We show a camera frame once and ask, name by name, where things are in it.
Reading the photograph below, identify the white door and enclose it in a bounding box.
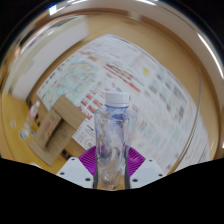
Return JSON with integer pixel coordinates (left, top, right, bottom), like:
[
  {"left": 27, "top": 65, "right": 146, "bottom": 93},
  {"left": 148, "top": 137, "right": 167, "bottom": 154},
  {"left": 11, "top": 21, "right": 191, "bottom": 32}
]
[{"left": 13, "top": 24, "right": 89, "bottom": 101}]

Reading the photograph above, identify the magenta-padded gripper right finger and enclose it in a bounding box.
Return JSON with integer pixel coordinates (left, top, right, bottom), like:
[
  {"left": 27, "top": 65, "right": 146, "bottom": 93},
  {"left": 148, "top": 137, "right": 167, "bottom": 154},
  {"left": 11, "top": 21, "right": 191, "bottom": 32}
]
[{"left": 124, "top": 146, "right": 167, "bottom": 190}]

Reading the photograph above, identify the small clear red-labelled bottle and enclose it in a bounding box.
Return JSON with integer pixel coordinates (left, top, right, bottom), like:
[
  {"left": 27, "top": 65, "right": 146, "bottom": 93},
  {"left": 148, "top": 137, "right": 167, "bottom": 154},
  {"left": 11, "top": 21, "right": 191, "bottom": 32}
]
[{"left": 28, "top": 99, "right": 41, "bottom": 122}]

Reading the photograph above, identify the clear white-capped water bottle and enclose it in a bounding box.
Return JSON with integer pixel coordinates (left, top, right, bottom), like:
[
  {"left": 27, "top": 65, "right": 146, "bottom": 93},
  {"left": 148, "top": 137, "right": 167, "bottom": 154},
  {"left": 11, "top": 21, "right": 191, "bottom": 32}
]
[{"left": 93, "top": 91, "right": 138, "bottom": 191}]

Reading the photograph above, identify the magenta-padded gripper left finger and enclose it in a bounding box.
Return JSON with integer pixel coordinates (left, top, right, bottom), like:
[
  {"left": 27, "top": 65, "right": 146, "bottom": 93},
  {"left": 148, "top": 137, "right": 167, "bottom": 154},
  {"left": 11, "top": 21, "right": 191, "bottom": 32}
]
[{"left": 55, "top": 146, "right": 99, "bottom": 190}]

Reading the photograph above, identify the brown cardboard box structure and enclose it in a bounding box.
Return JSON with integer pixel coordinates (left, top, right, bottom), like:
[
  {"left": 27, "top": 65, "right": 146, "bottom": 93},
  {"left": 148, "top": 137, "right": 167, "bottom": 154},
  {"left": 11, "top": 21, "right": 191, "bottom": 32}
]
[{"left": 28, "top": 94, "right": 88, "bottom": 167}]

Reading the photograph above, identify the large wall poster panel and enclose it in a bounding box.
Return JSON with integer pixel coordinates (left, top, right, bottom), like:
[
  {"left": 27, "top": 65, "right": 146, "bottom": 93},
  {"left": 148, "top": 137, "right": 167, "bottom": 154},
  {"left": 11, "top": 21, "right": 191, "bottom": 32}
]
[{"left": 36, "top": 33, "right": 205, "bottom": 168}]

